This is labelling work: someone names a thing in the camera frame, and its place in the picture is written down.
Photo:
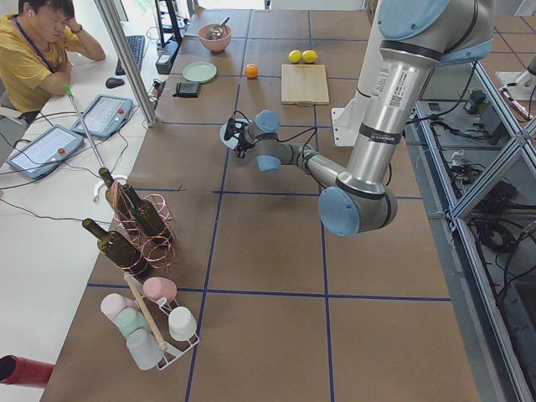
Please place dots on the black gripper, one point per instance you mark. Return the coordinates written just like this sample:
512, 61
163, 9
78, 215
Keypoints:
242, 143

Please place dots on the orange fruit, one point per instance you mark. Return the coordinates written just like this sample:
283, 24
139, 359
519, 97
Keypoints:
251, 71

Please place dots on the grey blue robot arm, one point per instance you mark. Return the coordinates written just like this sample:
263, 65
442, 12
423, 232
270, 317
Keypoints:
416, 37

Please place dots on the light blue plate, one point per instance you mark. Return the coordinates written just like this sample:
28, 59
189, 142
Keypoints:
233, 142

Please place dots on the light green plate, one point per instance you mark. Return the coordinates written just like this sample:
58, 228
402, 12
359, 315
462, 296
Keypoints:
200, 72

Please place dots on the dark folded cloth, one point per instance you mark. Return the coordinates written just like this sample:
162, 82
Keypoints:
186, 89

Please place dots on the bamboo cutting board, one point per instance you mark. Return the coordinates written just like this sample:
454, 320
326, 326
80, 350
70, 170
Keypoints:
304, 84

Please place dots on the yellow lemon near board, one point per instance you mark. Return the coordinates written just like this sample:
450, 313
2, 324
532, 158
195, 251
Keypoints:
295, 56

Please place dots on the dark wine bottle middle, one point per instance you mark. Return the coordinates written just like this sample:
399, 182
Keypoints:
144, 212

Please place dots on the dark wine bottle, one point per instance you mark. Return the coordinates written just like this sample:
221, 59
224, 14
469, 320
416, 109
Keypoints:
114, 195
117, 248
144, 212

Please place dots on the pink bowl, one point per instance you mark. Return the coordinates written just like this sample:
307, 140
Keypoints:
215, 44

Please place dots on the yellow lemon far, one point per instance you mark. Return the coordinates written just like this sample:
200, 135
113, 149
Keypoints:
309, 56

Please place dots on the black power strip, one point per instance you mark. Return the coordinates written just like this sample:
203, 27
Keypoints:
167, 57

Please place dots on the metal ladle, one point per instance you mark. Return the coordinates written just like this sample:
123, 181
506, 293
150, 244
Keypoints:
216, 30

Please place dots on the dark wine bottle rear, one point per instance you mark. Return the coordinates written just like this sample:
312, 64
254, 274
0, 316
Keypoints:
114, 195

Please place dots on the teach pendant rear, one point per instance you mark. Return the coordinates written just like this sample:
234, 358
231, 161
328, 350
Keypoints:
105, 115

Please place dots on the teach pendant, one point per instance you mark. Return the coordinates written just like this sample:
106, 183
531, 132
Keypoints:
44, 154
105, 115

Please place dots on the black computer mouse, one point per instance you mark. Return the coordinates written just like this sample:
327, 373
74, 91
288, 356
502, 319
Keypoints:
114, 82

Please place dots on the black keyboard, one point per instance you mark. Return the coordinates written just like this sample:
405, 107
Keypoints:
137, 46

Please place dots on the dark wine bottle front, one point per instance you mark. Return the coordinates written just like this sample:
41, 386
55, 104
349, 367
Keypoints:
117, 248

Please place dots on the pink cup top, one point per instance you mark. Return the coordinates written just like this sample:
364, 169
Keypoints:
157, 287

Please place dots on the white cup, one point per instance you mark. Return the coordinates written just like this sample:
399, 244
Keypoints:
182, 324

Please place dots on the metal rod green tip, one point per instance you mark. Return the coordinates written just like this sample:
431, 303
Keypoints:
69, 94

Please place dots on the pale pink cup left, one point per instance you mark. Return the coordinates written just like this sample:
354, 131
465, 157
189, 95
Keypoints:
112, 304

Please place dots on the teach pendant front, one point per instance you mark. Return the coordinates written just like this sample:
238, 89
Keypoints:
44, 154

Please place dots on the green cup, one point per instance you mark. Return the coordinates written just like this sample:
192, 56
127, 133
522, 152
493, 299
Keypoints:
129, 320

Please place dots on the wooden stick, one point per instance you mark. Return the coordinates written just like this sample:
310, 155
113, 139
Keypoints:
134, 286

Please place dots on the grey cup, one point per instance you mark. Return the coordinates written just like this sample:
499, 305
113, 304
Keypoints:
144, 349

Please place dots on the man in yellow shirt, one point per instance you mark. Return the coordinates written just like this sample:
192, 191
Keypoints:
35, 43

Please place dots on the red cylinder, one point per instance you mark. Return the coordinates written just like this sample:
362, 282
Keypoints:
26, 372

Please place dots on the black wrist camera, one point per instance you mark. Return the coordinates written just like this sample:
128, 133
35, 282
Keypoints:
233, 129

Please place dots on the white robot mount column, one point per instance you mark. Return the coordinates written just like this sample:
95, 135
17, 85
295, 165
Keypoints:
346, 121

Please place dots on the copper wire bottle rack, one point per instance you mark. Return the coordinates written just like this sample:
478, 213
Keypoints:
158, 250

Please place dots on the white ring clamp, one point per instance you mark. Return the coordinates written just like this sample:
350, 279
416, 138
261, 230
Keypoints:
100, 185

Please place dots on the white wire cup rack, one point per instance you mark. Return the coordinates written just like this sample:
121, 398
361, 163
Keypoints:
176, 349

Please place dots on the aluminium frame post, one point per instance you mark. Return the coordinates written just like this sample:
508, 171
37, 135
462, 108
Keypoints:
112, 23

